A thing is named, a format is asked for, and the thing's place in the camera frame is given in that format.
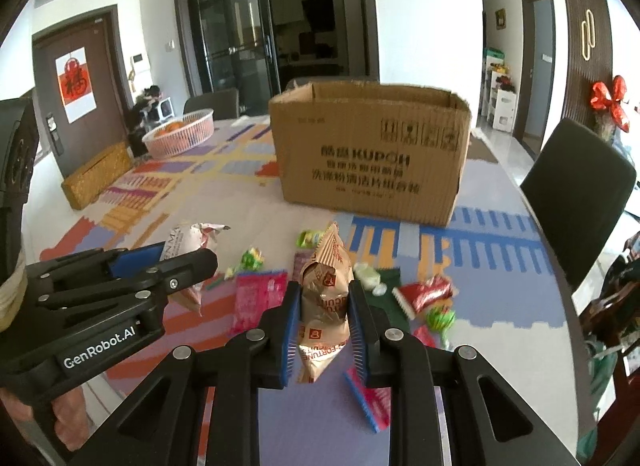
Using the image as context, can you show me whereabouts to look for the white snack bag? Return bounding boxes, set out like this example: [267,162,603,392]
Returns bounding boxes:
[160,222,230,314]

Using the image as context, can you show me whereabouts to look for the green lollipop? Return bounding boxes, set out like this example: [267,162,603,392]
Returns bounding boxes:
[204,247,265,290]

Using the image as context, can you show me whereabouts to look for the pink coffee biscuit pack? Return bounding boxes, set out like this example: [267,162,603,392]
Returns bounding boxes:
[229,270,288,337]

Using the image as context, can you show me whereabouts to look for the green candy ball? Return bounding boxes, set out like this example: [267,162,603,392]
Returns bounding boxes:
[425,307,457,349]

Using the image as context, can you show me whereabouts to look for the yellow-green small snack pack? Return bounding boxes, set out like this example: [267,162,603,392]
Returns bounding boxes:
[296,230,326,249]

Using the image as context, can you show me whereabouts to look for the dark green snack pack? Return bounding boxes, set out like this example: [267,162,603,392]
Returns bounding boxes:
[366,267,410,331]

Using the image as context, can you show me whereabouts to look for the red snack packet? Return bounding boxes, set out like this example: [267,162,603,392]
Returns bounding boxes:
[393,274,457,319]

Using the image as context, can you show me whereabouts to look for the tan fortune snack bag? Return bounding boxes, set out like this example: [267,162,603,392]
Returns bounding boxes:
[297,222,354,384]

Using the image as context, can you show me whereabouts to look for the pale green candy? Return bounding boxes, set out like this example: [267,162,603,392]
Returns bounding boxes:
[354,262,387,297]

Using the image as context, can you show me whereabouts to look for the woven yellow tissue box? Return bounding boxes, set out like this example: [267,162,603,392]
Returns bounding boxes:
[61,142,132,210]

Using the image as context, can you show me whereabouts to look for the pink striped snack pack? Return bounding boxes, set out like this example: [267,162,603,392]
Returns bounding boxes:
[344,368,392,434]

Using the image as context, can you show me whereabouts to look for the colourful patterned tablecloth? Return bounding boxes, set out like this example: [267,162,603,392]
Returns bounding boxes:
[23,118,591,465]

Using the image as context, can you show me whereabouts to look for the oranges in basket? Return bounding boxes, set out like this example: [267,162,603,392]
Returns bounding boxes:
[154,120,186,137]

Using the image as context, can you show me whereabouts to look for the brown wooden entrance door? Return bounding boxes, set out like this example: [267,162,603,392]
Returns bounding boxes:
[32,5,132,178]

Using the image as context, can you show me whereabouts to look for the red fu door poster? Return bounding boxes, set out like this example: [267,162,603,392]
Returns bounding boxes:
[54,48,96,123]

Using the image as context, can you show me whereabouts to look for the dark chair behind table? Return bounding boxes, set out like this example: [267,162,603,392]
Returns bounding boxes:
[183,88,240,120]

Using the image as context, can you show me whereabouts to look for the black chair right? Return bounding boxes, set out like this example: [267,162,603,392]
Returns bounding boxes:
[521,119,637,290]

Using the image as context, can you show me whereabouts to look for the brown cardboard box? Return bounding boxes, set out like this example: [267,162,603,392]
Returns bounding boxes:
[269,81,472,227]

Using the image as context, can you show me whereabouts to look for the white storage shelf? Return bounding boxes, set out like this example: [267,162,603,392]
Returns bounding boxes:
[480,48,518,133]

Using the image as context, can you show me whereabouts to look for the red balloon bow decoration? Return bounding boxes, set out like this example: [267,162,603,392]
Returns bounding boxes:
[589,74,629,133]

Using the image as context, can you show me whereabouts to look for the pink wire fruit basket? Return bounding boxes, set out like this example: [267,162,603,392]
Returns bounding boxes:
[142,109,215,160]

